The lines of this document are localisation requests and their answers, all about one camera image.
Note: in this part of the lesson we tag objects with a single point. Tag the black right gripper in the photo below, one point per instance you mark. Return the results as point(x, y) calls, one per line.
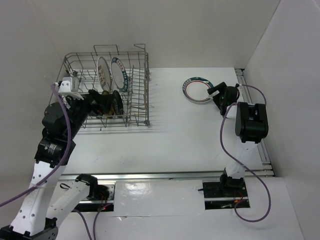
point(221, 87)

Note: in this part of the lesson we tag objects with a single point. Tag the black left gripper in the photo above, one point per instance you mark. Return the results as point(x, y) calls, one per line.
point(103, 104)

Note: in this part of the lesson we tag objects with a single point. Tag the yellow patterned plate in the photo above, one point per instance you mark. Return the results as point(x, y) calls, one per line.
point(111, 111)

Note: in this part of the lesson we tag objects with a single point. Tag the black round plate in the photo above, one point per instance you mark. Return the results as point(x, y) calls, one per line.
point(117, 104)

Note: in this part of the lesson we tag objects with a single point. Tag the white plate teal red rim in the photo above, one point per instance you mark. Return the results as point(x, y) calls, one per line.
point(195, 89)

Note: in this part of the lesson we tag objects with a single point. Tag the white plate red characters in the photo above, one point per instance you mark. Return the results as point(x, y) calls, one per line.
point(103, 73)

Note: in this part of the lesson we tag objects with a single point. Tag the white plate teal lettered rim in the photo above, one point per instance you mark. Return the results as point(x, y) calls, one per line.
point(119, 74)

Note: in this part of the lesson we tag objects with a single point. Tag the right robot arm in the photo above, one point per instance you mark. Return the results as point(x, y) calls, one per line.
point(233, 176)

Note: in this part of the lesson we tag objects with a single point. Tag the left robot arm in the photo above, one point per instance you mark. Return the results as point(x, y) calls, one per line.
point(38, 218)

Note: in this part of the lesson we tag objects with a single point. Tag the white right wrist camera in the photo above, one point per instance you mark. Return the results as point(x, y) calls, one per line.
point(214, 94)

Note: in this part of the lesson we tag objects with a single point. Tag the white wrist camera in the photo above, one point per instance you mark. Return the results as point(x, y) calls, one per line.
point(68, 86)
point(214, 94)

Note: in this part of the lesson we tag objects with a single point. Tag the grey wire dish rack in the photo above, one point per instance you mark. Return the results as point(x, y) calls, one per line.
point(83, 65)

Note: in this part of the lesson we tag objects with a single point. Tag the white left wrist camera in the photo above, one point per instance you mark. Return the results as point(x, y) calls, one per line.
point(68, 86)

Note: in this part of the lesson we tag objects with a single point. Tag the silver aluminium front rail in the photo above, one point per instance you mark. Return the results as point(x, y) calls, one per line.
point(161, 176)

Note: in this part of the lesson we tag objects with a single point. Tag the silver aluminium side rail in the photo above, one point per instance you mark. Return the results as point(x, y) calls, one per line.
point(253, 120)

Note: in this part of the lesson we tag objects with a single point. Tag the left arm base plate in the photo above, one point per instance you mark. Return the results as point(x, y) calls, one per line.
point(89, 196)

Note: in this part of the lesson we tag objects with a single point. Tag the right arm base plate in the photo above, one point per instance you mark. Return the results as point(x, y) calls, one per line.
point(216, 199)

